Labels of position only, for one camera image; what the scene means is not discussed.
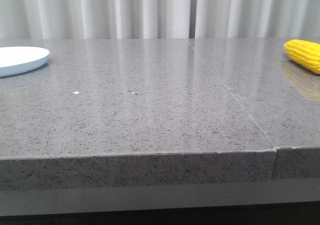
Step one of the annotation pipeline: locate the yellow corn cob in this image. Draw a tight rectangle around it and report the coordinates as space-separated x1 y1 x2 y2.
283 39 320 75

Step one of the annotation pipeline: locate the white curtain panel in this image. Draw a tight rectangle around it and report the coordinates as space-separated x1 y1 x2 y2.
0 0 194 39
189 0 320 39

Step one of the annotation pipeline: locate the light blue round plate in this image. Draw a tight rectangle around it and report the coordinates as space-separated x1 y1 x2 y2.
0 46 50 77

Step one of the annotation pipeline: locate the white curtain right panel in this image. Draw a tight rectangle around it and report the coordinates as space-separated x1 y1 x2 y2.
189 0 320 39

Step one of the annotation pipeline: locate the white curtain left panel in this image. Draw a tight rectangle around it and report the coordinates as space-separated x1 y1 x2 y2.
0 0 194 39

